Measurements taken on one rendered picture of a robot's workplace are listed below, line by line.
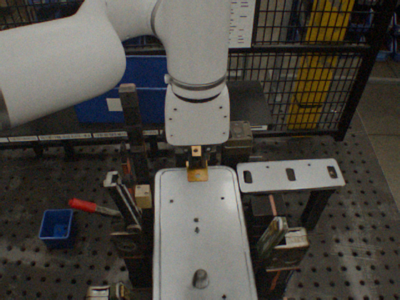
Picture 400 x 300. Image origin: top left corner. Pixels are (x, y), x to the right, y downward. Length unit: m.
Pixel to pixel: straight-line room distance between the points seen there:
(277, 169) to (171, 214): 0.32
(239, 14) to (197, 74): 0.64
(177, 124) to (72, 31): 0.24
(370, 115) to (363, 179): 1.53
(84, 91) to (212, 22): 0.17
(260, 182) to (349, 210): 0.49
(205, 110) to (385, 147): 2.29
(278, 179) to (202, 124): 0.46
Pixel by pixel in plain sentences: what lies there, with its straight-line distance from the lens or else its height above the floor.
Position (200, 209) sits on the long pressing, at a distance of 0.88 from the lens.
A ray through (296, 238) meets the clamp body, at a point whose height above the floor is 1.04.
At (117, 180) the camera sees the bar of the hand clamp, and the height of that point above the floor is 1.21.
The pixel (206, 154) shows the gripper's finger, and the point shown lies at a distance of 0.62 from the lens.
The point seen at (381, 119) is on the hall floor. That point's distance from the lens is 2.95.
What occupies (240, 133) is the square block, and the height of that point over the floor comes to 1.06.
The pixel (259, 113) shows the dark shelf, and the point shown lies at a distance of 1.09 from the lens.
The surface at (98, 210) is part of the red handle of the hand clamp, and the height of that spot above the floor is 1.12.
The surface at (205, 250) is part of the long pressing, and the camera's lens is 0.83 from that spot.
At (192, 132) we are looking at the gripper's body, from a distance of 0.55.
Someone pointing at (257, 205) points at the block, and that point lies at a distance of 0.92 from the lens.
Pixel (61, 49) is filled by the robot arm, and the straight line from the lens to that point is 0.34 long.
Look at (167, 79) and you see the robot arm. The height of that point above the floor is 1.45.
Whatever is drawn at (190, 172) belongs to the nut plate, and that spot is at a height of 1.25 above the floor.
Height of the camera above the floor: 1.74
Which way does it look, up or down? 47 degrees down
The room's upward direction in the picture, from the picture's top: straight up
